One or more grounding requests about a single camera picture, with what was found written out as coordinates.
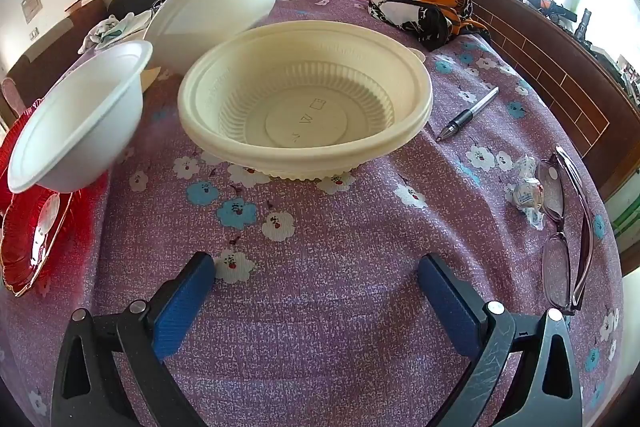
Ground small red gold-rimmed plate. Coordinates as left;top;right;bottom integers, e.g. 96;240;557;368
0;189;76;298

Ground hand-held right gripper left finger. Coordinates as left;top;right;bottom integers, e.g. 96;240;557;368
51;251;217;427

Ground small white paper bowl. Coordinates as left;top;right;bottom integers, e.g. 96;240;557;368
7;40;154;194

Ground purple floral tablecloth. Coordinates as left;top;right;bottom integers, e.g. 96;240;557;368
0;0;626;427

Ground white crumpled cloth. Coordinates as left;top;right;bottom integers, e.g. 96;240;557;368
77;13;151;55

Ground black silver pen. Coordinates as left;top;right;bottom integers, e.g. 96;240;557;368
435;86;500;142

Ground wrapped candy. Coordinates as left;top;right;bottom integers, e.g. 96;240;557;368
505;179;547;230
511;153;538;182

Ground purple framed glasses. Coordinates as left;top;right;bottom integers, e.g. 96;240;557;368
537;146;594;315

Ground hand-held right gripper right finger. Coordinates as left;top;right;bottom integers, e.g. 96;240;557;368
418;253;583;427

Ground large white paper bowl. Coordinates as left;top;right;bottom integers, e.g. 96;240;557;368
142;0;277;76

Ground large red scalloped plate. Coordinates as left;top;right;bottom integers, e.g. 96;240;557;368
0;99;108;253

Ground large cream plastic bowl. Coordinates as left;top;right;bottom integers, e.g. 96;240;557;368
177;20;434;182

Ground black orange tools pile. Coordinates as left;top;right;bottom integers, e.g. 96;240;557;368
510;0;593;40

